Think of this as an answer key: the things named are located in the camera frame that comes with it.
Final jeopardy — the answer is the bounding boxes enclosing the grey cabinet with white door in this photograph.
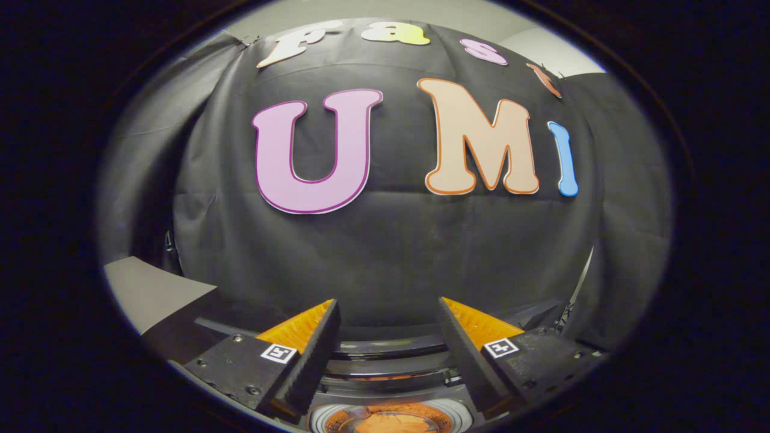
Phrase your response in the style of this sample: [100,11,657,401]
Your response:
[103,256,285,363]

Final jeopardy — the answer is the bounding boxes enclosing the orange garment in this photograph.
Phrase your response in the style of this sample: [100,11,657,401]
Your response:
[337,409,447,433]

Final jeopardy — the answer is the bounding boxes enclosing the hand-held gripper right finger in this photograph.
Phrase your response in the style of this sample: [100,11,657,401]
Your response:
[437,296,609,417]

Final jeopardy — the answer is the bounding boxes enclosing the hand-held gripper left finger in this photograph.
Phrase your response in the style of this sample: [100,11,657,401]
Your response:
[183,299,341,422]

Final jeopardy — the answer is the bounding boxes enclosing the black backdrop cloth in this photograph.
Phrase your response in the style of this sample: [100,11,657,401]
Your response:
[96,18,672,357]

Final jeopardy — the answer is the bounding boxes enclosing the hanging cables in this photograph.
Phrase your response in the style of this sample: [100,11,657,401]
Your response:
[553,247,597,335]

